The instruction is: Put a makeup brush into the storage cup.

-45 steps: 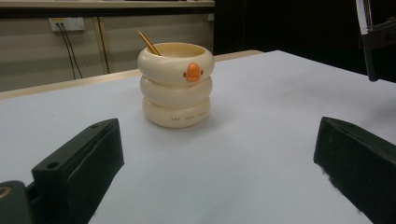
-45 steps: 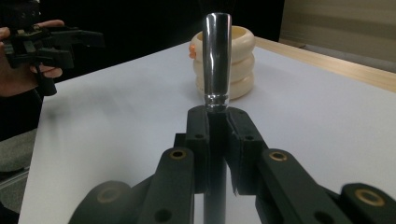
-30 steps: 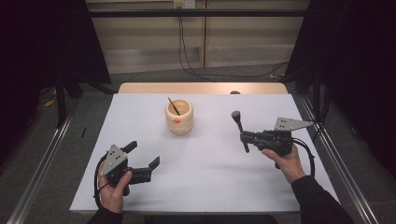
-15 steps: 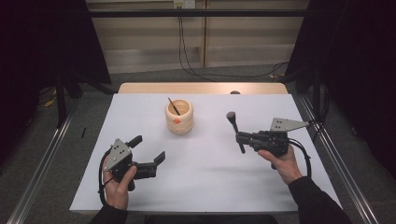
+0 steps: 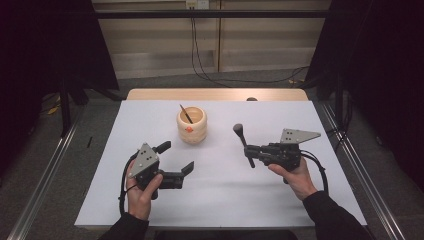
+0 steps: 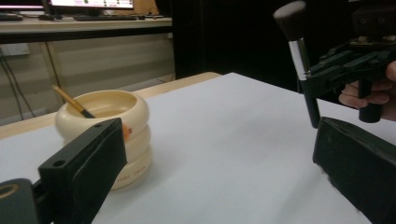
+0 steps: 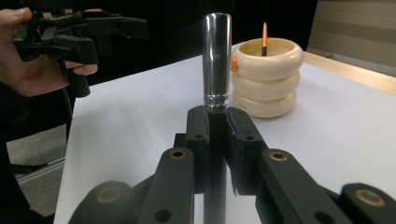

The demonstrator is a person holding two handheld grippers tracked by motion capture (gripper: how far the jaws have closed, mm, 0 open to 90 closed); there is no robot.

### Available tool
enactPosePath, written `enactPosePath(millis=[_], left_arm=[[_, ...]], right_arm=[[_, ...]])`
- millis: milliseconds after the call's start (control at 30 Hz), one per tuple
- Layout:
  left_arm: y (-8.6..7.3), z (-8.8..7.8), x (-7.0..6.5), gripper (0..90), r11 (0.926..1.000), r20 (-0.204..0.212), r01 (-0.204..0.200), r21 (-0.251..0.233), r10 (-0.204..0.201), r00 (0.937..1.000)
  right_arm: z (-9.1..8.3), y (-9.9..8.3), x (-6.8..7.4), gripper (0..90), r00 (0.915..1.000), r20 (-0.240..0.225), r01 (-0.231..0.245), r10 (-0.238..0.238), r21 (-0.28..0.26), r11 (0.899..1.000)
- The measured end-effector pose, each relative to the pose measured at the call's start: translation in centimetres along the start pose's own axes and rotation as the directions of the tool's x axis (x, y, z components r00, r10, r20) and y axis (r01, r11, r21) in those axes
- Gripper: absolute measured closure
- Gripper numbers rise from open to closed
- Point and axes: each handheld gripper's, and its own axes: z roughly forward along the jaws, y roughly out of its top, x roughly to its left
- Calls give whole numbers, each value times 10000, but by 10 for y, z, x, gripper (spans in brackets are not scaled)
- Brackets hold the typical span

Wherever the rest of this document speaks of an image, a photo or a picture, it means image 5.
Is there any left hand-held gripper cable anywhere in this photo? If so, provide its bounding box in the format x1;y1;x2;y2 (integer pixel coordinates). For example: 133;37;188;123
118;151;140;216

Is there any black curtain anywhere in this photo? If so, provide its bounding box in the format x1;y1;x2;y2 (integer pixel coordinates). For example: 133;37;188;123
0;0;120;183
305;0;424;193

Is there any aluminium floor rail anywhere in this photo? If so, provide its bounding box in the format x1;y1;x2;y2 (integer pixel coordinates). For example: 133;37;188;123
6;105;86;240
319;101;406;240

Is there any round wooden cup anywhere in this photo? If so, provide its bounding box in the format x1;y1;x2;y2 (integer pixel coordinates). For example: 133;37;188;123
176;105;208;145

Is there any black makeup brush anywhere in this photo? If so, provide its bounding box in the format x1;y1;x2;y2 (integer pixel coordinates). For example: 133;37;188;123
232;123;256;169

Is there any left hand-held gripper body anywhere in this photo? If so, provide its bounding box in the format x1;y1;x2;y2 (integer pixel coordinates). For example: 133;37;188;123
128;143;184;200

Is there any person's left hand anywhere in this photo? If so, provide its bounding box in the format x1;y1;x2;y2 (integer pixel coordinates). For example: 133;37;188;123
125;159;164;222

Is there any white table mat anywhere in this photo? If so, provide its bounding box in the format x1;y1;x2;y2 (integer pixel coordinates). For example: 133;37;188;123
74;99;368;230

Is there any hand-held gripper cable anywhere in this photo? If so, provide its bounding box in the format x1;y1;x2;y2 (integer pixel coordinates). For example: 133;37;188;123
118;151;140;216
299;149;330;196

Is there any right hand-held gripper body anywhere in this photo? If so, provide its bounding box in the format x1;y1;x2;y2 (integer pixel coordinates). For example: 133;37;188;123
264;128;322;173

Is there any person's right hand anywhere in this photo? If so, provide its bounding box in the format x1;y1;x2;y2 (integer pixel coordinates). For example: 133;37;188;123
268;156;318;202

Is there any wall socket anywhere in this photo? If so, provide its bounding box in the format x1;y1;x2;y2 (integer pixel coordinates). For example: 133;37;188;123
185;0;211;10

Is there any black stand post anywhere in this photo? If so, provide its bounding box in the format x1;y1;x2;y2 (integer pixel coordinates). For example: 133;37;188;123
334;71;345;130
59;74;73;138

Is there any thin black brush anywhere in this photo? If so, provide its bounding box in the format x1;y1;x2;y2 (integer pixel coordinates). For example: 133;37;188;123
179;104;194;125

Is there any black floor cable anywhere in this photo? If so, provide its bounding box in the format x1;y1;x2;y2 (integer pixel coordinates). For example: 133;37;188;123
328;99;355;155

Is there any right hand-held gripper cable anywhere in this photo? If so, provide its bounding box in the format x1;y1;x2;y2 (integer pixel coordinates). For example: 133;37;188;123
299;149;330;196

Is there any black horizontal bar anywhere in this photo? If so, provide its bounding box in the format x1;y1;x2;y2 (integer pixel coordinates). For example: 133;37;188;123
93;9;330;20

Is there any black hanging cable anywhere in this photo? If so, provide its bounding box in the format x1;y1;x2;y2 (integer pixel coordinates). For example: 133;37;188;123
192;17;311;85
190;17;233;89

